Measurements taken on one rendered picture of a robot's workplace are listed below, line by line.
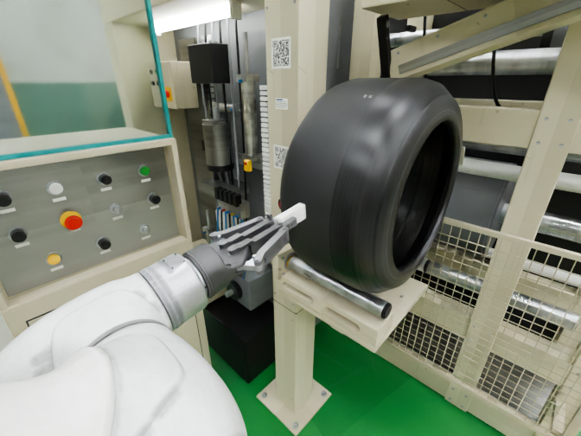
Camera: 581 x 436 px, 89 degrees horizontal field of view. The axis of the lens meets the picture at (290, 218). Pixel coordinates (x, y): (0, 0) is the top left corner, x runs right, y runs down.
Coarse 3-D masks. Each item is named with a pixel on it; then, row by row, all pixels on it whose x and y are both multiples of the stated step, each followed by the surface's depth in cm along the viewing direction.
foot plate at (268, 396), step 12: (312, 384) 154; (264, 396) 148; (276, 396) 148; (312, 396) 148; (324, 396) 148; (276, 408) 143; (288, 408) 143; (300, 408) 143; (312, 408) 143; (288, 420) 138; (300, 420) 138
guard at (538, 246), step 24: (528, 240) 90; (432, 288) 117; (456, 312) 113; (528, 312) 97; (408, 336) 132; (528, 360) 101; (456, 384) 122; (504, 384) 109; (504, 408) 112; (552, 432) 103
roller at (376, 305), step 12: (288, 264) 96; (300, 264) 93; (312, 276) 90; (324, 276) 87; (336, 288) 84; (348, 288) 82; (360, 300) 79; (372, 300) 78; (384, 300) 77; (372, 312) 78; (384, 312) 75
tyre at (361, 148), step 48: (336, 96) 68; (384, 96) 61; (432, 96) 62; (336, 144) 61; (384, 144) 56; (432, 144) 93; (288, 192) 69; (336, 192) 60; (384, 192) 57; (432, 192) 98; (336, 240) 63; (384, 240) 62; (432, 240) 89; (384, 288) 74
